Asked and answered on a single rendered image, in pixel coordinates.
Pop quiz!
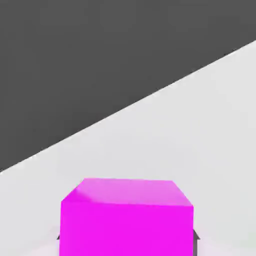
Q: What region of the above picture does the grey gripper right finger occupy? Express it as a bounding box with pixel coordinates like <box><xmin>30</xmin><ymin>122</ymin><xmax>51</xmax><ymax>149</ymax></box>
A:
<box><xmin>192</xmin><ymin>229</ymin><xmax>213</xmax><ymax>256</ymax></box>

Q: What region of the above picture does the small magenta cube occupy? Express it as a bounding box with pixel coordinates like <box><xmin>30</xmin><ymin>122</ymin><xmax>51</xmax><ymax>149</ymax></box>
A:
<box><xmin>59</xmin><ymin>177</ymin><xmax>195</xmax><ymax>256</ymax></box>

